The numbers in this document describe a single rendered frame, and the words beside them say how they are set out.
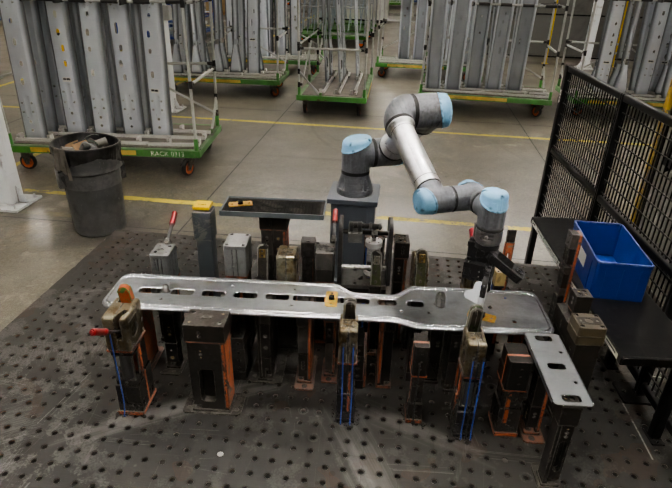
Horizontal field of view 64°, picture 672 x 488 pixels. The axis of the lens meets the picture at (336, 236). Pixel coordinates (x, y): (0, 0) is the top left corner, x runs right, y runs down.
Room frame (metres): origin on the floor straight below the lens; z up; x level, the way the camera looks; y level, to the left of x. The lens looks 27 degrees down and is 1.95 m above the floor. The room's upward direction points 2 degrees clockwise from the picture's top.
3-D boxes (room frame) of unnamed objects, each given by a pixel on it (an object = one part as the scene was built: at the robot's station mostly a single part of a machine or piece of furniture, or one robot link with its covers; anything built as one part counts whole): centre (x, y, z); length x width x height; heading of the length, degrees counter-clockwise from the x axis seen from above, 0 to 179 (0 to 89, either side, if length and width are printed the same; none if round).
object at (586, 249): (1.57, -0.90, 1.10); 0.30 x 0.17 x 0.13; 172
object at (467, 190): (1.46, -0.38, 1.35); 0.11 x 0.11 x 0.08; 17
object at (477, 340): (1.20, -0.39, 0.87); 0.12 x 0.09 x 0.35; 178
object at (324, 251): (1.63, 0.03, 0.89); 0.13 x 0.11 x 0.38; 178
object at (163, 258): (1.62, 0.59, 0.88); 0.11 x 0.10 x 0.36; 178
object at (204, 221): (1.78, 0.48, 0.92); 0.08 x 0.08 x 0.44; 88
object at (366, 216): (2.09, -0.07, 0.90); 0.21 x 0.21 x 0.40; 83
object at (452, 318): (1.42, 0.03, 1.00); 1.38 x 0.22 x 0.02; 88
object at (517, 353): (1.22, -0.52, 0.84); 0.11 x 0.10 x 0.28; 178
